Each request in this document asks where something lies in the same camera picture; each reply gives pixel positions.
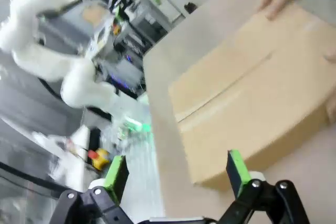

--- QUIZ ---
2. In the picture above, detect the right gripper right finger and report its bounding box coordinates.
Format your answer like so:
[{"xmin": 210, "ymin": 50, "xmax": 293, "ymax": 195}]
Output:
[{"xmin": 219, "ymin": 149, "xmax": 311, "ymax": 224}]

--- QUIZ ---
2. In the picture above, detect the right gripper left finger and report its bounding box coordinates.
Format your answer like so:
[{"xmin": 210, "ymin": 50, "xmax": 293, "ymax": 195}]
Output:
[{"xmin": 51, "ymin": 155, "xmax": 148, "ymax": 224}]

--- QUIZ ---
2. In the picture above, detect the brown cardboard box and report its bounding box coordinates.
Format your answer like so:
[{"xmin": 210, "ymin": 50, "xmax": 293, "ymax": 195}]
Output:
[{"xmin": 167, "ymin": 0, "xmax": 336, "ymax": 193}]

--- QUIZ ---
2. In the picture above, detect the person's left hand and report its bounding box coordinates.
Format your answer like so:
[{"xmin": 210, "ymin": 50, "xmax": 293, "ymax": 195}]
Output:
[{"xmin": 323, "ymin": 49, "xmax": 336, "ymax": 63}]

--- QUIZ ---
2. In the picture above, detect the yellow emergency stop button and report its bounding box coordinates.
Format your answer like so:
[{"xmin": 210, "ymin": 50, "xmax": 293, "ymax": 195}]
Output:
[{"xmin": 87, "ymin": 147, "xmax": 110, "ymax": 170}]

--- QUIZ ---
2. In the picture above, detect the grey control cabinet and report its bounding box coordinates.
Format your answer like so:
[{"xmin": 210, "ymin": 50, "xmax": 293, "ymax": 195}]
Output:
[{"xmin": 36, "ymin": 0, "xmax": 124, "ymax": 61}]

